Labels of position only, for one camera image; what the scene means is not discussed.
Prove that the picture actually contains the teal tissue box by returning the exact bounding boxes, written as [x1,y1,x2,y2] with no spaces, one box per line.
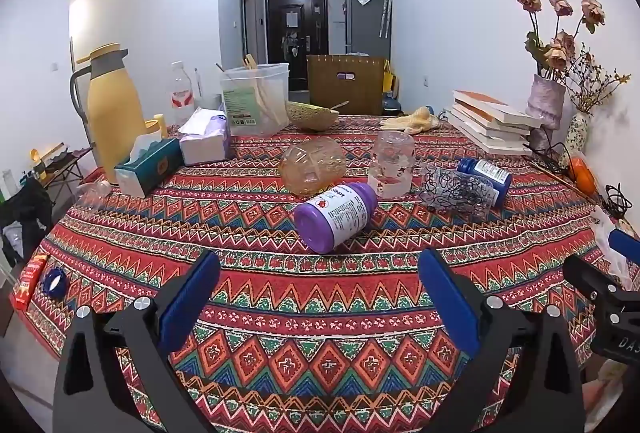
[114,133,185,198]

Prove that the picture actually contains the patterned red tablecloth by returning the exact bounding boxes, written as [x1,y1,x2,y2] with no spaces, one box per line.
[10,113,640,433]

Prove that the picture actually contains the blue pill bottle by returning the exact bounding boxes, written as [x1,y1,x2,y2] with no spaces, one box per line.
[456,157,512,206]

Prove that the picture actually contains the clear cup with black scribbles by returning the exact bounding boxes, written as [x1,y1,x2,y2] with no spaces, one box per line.
[419,163,496,220]

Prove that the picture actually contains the black wire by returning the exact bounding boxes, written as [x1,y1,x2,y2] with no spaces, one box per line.
[604,183,633,220]

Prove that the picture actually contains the small floral vase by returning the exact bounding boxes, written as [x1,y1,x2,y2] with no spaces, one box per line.
[559,112,590,168]

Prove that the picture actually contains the folding side table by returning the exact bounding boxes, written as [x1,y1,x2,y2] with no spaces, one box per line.
[30,143,96,198]

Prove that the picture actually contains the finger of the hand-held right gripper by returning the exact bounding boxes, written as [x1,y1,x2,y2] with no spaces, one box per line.
[607,229,640,266]
[562,254,626,314]

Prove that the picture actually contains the clear cup with red print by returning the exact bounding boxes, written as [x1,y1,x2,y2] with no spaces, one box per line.
[367,129,416,198]

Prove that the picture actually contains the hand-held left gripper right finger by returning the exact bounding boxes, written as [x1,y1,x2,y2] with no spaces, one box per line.
[417,248,586,433]

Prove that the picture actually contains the orange cover book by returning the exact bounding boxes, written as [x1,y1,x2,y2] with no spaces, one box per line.
[452,89,542,128]

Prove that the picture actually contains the dried twigs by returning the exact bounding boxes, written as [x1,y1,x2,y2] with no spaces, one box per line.
[570,53,632,114]

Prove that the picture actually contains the amber glass cup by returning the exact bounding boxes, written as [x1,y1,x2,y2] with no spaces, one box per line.
[278,136,347,198]

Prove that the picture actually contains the yellow thermos jug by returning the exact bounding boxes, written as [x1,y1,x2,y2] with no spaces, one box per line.
[70,43,166,184]

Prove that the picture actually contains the yellow rubber gloves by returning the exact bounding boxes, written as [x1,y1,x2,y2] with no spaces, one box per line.
[382,107,441,134]

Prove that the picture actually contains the purple pill bottle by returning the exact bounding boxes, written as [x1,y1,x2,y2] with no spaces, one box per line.
[293,182,378,255]

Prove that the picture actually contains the white crumpled tissue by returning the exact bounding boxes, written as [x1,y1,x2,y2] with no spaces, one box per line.
[590,208,633,289]

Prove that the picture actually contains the white purple tissue pack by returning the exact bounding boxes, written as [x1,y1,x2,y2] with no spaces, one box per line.
[178,107,232,166]

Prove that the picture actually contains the black bag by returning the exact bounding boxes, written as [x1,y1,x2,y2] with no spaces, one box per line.
[0,178,53,264]

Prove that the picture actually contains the white book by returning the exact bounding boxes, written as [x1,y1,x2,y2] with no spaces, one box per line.
[451,105,532,137]
[446,110,531,145]
[442,114,534,157]

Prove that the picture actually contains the dark entrance door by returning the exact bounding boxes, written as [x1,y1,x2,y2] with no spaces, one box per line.
[265,0,329,91]

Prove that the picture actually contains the small yellow cup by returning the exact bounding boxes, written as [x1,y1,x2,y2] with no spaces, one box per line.
[145,114,169,140]

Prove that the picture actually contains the grey refrigerator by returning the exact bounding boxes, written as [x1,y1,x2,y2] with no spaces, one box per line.
[344,0,392,58]

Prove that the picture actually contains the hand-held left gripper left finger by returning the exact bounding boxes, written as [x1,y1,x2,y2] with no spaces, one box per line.
[52,249,223,433]

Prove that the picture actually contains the woven yellow bowl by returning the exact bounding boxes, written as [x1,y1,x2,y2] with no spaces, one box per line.
[285,100,350,131]

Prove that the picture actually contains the blue bottle cap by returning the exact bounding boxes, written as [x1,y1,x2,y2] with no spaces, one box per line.
[41,267,67,299]

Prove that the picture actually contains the clear plastic water bottle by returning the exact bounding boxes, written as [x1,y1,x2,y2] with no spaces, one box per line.
[169,61,196,126]

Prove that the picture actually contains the dried pink roses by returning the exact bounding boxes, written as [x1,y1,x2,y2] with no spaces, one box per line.
[510,0,607,81]

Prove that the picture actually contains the red small box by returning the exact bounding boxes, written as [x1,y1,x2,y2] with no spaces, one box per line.
[14,254,49,311]

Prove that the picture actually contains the purple ceramic vase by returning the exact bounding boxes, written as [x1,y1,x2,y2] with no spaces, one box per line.
[525,74,567,151]

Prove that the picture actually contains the wooden spatula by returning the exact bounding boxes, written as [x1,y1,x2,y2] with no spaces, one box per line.
[244,54,283,126]

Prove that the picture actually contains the clear plastic storage container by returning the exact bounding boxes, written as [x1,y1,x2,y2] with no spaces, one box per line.
[220,63,291,137]

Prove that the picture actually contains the cardboard box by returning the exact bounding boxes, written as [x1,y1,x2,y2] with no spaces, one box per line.
[306,54,391,116]

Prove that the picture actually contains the orange fruit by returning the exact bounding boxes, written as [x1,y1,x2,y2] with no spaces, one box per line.
[570,155,598,194]

